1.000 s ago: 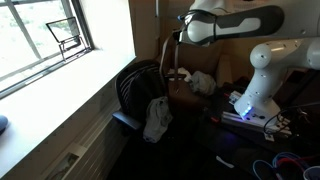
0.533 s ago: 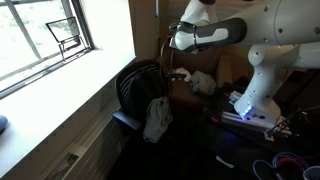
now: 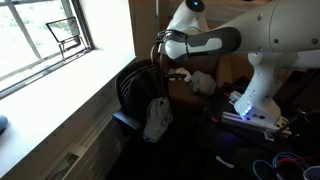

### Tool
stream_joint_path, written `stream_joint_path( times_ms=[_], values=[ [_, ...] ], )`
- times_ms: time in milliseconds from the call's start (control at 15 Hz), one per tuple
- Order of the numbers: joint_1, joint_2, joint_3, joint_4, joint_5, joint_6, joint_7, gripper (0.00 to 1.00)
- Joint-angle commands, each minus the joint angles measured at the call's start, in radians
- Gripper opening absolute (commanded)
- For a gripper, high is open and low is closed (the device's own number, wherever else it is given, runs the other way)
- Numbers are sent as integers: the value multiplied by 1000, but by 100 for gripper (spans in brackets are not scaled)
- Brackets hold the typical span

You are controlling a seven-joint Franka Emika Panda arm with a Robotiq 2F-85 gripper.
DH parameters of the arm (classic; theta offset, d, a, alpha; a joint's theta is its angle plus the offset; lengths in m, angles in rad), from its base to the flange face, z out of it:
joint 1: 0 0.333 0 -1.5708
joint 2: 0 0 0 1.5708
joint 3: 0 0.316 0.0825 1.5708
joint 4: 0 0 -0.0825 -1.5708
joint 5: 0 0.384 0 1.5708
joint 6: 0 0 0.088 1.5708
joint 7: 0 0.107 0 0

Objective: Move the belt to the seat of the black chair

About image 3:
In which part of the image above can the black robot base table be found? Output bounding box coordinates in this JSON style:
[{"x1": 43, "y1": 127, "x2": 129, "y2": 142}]
[{"x1": 194, "y1": 83, "x2": 320, "y2": 180}]

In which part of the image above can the white crumpled cloth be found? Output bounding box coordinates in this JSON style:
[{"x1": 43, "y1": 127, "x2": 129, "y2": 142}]
[{"x1": 167, "y1": 66, "x2": 193, "y2": 83}]

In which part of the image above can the red and blue cap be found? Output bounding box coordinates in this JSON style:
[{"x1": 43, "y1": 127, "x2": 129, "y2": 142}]
[{"x1": 0, "y1": 114, "x2": 10, "y2": 135}]

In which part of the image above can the white paper scrap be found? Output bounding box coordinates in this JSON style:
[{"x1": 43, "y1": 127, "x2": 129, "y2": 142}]
[{"x1": 215, "y1": 155, "x2": 235, "y2": 169}]

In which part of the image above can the black office chair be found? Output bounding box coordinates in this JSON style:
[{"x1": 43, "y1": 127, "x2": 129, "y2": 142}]
[{"x1": 111, "y1": 59, "x2": 188, "y2": 143}]

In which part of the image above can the brown leather armchair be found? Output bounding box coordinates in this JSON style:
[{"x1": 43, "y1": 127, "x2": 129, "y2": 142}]
[{"x1": 164, "y1": 54, "x2": 256, "y2": 109}]

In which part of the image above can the blue cable bundle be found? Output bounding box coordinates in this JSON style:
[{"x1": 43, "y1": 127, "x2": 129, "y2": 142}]
[{"x1": 252, "y1": 151, "x2": 320, "y2": 180}]

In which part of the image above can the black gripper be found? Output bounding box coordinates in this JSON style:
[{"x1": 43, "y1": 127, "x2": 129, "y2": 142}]
[{"x1": 153, "y1": 30, "x2": 168, "y2": 57}]

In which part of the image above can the light grey crumpled cloth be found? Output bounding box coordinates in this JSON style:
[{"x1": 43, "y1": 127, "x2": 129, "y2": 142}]
[{"x1": 189, "y1": 70, "x2": 218, "y2": 97}]

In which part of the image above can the black clamp with red tip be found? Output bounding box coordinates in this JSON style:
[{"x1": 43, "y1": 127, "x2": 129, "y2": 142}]
[
  {"x1": 208, "y1": 113, "x2": 224, "y2": 126},
  {"x1": 221, "y1": 89, "x2": 235, "y2": 101}
]

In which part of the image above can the white wall heater unit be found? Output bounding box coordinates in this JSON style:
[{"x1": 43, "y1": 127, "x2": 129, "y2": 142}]
[{"x1": 41, "y1": 96, "x2": 132, "y2": 180}]

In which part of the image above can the aluminium mounting rail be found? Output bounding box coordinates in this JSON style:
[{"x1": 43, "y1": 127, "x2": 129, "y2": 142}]
[{"x1": 219, "y1": 90, "x2": 292, "y2": 142}]

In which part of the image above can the grey-blue crumpled cloth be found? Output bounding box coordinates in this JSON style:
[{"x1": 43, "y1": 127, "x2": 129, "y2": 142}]
[{"x1": 142, "y1": 96, "x2": 174, "y2": 144}]

